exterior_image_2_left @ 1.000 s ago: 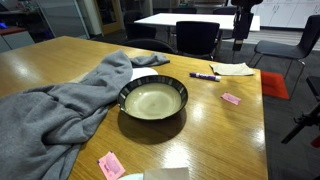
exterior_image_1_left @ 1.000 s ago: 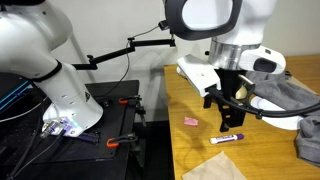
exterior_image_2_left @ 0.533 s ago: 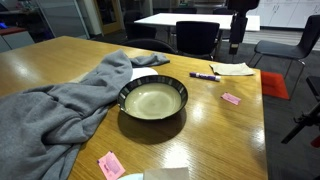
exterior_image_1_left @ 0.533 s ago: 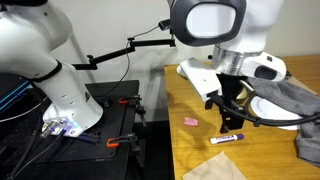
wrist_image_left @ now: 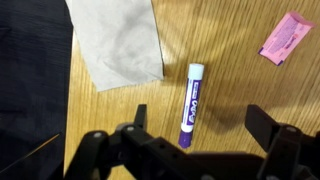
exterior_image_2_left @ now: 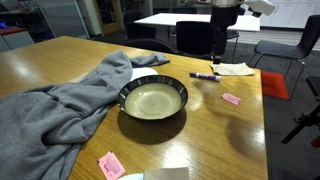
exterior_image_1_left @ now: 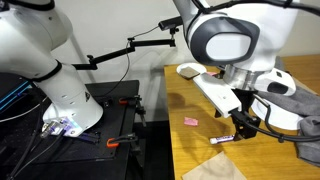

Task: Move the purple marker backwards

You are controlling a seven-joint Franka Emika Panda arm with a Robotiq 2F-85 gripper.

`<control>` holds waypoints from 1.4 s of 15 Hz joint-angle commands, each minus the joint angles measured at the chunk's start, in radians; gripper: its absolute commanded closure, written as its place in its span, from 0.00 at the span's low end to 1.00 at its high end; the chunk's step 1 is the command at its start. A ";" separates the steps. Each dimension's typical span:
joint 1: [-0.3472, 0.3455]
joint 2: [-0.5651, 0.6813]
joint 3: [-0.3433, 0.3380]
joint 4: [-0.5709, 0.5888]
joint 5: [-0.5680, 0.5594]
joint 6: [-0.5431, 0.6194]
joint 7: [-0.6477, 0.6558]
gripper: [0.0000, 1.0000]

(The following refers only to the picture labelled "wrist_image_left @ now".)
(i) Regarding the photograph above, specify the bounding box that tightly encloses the pink paper packet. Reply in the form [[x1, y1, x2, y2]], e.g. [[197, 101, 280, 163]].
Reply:
[[257, 10, 316, 67]]

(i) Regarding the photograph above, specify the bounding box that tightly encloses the purple marker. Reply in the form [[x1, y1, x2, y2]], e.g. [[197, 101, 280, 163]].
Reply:
[[177, 62, 205, 150]]

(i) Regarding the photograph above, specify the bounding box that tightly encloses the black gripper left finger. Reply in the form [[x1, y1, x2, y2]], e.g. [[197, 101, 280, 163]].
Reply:
[[64, 103, 190, 180]]

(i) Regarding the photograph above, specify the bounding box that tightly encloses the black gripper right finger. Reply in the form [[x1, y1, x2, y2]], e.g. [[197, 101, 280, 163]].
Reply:
[[244, 103, 320, 180]]

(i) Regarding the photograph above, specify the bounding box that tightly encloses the beige napkin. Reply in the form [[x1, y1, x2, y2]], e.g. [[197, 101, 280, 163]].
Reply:
[[65, 0, 165, 93]]

